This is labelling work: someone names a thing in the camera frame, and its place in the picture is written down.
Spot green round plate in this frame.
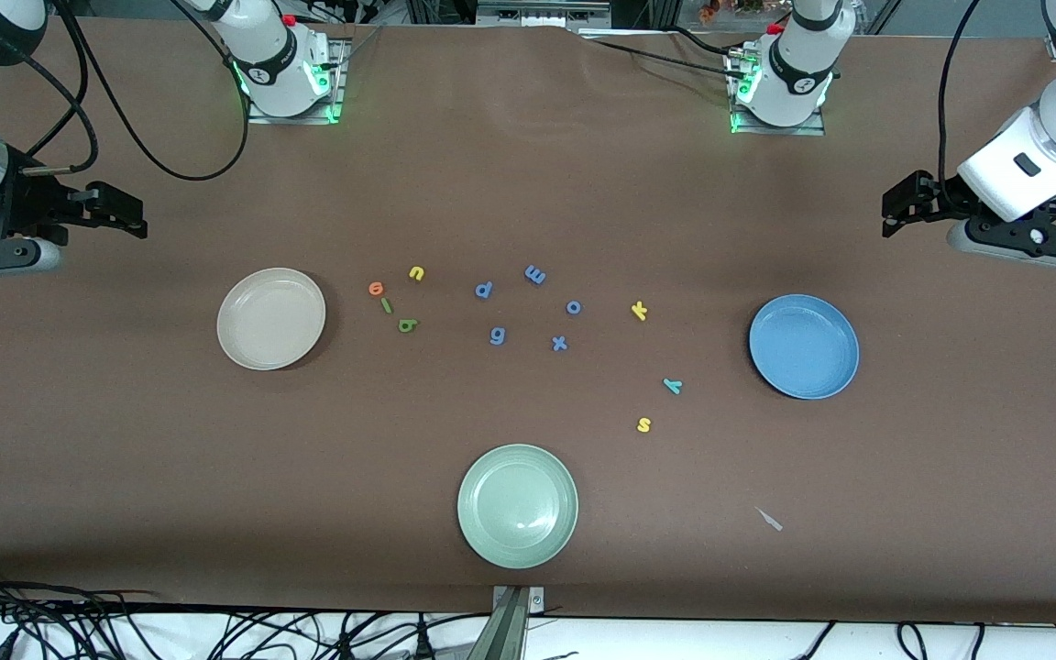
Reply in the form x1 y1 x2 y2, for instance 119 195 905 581
456 444 579 570

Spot orange background object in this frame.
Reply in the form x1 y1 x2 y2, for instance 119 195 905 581
698 0 767 21

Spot beige round plate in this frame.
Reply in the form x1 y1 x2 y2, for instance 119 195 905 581
216 267 327 372

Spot blue round plate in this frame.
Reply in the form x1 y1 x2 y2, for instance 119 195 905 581
748 293 861 401

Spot metal table edge bracket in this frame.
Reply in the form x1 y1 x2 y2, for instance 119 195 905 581
490 585 546 660

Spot black cable near arm base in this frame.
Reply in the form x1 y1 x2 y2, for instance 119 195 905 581
574 32 749 79

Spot silver metal box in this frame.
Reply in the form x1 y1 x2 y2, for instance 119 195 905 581
476 0 611 30

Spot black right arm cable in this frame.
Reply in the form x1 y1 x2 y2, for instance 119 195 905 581
19 0 250 182

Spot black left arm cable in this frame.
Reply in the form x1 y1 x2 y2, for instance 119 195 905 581
936 0 983 207

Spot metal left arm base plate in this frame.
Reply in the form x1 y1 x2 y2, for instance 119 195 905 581
730 46 827 138

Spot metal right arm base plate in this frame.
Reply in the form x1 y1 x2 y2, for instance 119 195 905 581
247 37 347 126

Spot brown table cover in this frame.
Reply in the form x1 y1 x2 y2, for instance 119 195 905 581
0 16 1056 626

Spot black floor cable tangle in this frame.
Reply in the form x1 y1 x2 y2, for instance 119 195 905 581
0 564 162 660
207 610 492 660

